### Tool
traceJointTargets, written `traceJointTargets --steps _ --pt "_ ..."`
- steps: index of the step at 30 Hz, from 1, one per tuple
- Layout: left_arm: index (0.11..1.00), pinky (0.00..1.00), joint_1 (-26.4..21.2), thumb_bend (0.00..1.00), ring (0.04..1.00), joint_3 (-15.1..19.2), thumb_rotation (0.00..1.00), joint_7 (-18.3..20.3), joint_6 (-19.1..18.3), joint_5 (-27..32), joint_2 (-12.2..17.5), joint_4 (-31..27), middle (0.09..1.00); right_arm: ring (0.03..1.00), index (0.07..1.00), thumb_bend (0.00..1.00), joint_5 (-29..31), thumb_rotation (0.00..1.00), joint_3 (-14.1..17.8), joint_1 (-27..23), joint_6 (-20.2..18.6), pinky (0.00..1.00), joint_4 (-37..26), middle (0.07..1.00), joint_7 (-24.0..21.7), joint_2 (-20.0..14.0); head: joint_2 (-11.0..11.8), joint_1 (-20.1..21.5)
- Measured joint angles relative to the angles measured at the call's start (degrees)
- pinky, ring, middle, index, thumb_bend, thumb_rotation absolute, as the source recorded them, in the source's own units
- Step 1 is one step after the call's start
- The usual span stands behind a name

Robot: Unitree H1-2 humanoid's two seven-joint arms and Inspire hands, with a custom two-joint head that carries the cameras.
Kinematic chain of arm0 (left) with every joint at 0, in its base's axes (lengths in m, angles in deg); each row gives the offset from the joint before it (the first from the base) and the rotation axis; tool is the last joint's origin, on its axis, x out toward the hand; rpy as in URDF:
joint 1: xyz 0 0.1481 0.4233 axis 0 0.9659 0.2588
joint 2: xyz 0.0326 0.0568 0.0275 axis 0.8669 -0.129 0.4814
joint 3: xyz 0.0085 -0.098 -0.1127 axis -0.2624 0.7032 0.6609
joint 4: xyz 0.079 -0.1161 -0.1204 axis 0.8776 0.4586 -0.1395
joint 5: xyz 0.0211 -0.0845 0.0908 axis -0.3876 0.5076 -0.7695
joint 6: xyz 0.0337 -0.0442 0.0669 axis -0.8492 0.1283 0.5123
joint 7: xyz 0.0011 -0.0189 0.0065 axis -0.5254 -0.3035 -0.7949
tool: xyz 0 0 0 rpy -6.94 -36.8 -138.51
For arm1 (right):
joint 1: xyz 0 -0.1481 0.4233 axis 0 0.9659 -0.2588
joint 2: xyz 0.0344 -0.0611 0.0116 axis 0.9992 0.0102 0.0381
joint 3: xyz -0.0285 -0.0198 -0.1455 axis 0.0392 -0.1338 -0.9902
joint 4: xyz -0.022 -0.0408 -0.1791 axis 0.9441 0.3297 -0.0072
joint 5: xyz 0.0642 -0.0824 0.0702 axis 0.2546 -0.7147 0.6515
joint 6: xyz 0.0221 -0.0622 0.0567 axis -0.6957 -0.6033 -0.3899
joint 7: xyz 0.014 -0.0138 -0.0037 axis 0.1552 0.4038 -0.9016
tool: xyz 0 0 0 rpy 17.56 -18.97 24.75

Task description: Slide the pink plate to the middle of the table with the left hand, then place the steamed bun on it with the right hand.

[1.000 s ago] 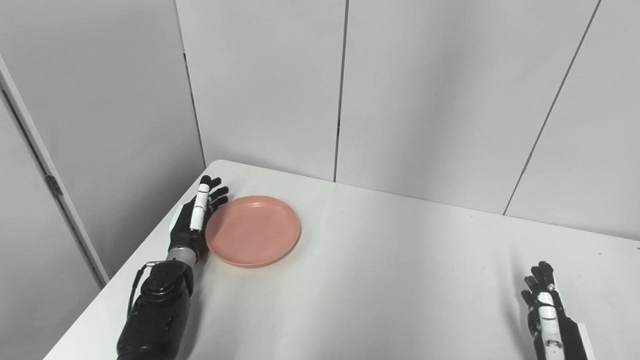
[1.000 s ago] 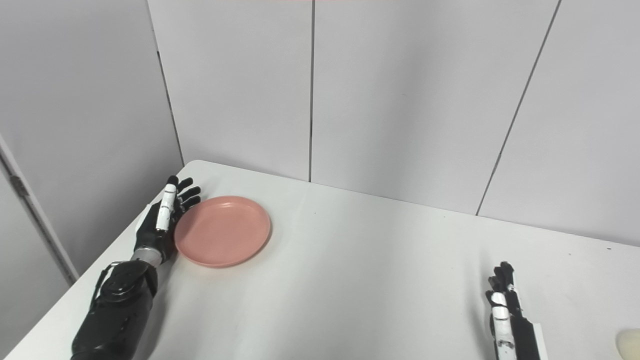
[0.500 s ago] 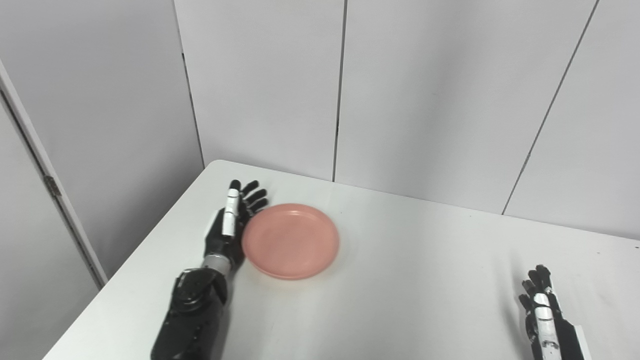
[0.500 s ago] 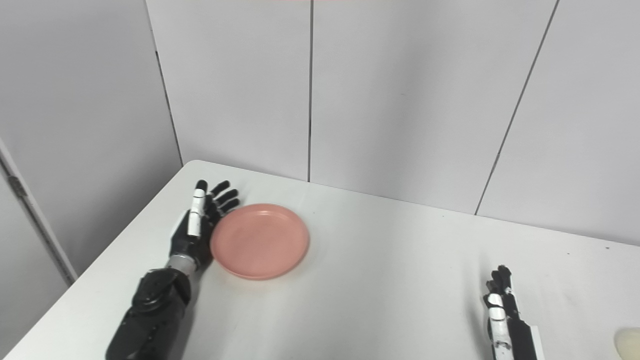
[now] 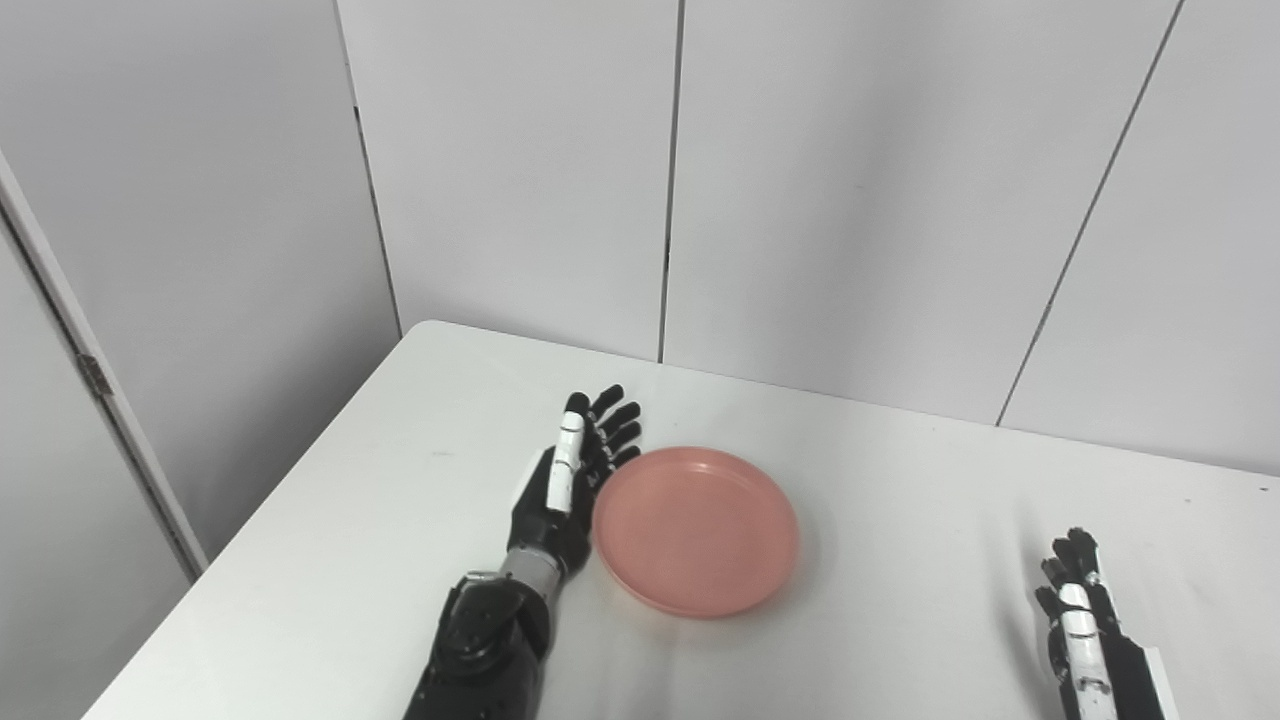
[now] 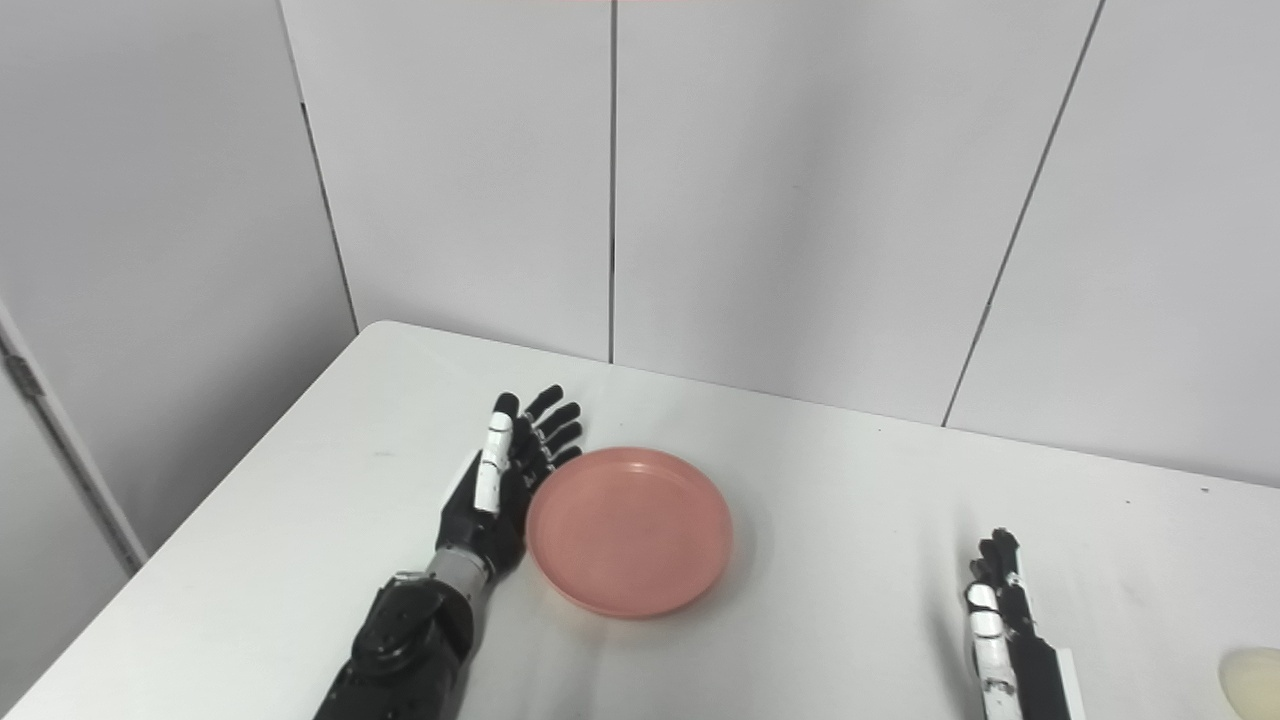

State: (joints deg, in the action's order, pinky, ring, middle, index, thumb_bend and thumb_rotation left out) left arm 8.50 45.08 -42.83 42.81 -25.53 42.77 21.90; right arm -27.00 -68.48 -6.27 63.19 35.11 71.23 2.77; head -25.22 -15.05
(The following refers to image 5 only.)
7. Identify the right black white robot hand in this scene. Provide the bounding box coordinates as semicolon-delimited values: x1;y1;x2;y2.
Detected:
1035;527;1182;720

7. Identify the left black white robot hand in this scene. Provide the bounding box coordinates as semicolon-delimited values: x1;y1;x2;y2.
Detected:
507;384;643;586

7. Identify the pink round plate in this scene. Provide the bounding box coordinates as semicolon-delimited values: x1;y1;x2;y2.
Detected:
592;446;801;619

